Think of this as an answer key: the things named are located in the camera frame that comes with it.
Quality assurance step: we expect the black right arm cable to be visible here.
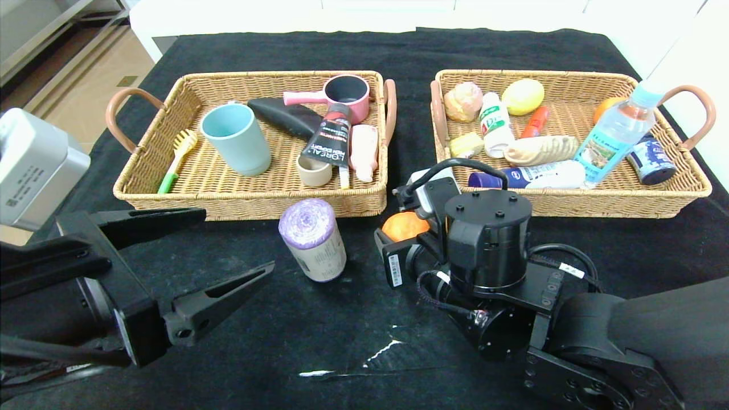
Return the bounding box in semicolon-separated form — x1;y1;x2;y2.
398;158;510;200

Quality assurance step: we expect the cream puff bun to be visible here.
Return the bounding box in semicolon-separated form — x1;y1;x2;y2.
444;81;484;123

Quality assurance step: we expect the black curved pouch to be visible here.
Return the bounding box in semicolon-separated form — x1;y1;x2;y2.
249;97;324;140

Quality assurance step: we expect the black tablecloth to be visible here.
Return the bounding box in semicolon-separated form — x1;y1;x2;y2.
0;27;729;410

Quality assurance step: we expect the dark blue jar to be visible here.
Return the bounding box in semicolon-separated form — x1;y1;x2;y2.
626;133;678;186

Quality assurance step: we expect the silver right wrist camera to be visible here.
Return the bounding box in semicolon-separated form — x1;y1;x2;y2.
411;168;461;222

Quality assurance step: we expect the white low cabinet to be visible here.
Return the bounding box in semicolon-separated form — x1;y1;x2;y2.
130;0;707;64

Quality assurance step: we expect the yellow lemon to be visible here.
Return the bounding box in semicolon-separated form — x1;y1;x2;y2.
502;79;546;117

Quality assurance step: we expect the clear water bottle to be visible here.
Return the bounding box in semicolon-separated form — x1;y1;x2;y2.
574;80;667;190

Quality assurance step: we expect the yellow cake slice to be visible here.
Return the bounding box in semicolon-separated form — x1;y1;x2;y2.
450;132;485;160

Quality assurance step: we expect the orange red sausage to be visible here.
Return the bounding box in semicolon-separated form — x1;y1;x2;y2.
521;105;550;139

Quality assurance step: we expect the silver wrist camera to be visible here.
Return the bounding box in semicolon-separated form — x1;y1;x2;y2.
411;168;461;222
0;108;92;232

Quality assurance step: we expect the black L'Oreal tube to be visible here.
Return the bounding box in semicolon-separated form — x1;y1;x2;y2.
301;102;352;167

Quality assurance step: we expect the wicker basket with brown handles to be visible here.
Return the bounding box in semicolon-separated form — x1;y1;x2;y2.
105;71;398;223
430;70;716;220

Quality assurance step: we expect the orange fruit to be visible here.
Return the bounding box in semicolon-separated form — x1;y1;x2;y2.
593;96;627;125
382;212;431;243

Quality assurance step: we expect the purple bag roll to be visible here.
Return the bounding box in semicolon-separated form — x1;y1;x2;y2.
279;198;347;283

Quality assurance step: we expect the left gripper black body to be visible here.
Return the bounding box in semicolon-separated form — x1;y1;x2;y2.
0;211;168;368

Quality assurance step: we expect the blue and white spray can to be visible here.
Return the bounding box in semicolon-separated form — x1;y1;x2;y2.
468;160;587;190

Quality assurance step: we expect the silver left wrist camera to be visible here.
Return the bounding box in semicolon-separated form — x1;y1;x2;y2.
0;108;92;232

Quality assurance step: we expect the pink toy saucepan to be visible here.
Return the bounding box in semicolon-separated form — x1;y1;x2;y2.
283;74;371;125

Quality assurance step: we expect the pink and white bottle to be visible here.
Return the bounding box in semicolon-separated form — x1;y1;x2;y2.
349;124;379;183

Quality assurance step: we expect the clear plastic film piece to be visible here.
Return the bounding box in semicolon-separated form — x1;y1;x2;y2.
298;326;436;379

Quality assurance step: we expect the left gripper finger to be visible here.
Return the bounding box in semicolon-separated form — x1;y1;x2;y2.
90;207;207;251
162;260;276;347

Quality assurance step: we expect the small beige cup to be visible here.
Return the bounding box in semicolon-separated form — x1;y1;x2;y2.
297;154;334;187

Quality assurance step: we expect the yellow brush with green handle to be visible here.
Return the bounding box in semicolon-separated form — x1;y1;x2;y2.
158;130;199;195

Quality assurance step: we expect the teal mug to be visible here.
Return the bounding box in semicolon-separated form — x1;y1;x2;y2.
200;104;272;177

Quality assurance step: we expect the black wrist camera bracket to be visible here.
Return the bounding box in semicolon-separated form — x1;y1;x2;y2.
0;236;113;302

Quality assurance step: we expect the striped bread loaf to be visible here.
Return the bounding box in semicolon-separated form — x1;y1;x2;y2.
504;135;580;167

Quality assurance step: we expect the grey metal shelf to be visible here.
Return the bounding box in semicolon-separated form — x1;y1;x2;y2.
0;0;130;86

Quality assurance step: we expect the white bottle with green label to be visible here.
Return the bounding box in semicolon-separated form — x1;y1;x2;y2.
480;92;517;159

